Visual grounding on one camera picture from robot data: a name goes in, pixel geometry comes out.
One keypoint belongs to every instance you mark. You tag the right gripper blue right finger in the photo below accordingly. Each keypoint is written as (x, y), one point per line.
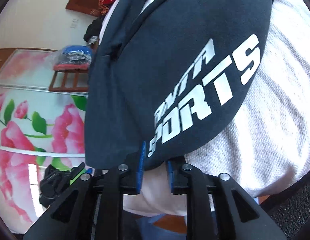
(178, 171)

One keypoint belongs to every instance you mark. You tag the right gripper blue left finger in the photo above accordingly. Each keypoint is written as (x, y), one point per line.
(131, 172)

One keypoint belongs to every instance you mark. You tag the black Anta sports pants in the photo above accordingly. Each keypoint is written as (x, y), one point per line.
(170, 75)

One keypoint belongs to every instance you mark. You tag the floral wardrobe sliding door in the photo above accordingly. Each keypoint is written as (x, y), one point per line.
(37, 128)

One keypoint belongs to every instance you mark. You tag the white floral bed sheet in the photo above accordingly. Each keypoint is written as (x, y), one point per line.
(266, 146)

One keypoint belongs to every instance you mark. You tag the wooden chair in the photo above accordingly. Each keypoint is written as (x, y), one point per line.
(69, 81)

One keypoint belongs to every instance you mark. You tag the plastic bag of clothes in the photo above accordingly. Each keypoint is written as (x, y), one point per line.
(74, 57)

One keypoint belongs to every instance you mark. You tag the black clothes pile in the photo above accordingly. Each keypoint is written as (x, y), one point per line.
(93, 30)

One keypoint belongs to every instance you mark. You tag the red pillow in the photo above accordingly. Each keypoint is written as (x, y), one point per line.
(104, 6)

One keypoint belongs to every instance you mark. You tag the white wall socket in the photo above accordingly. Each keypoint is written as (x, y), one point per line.
(74, 23)

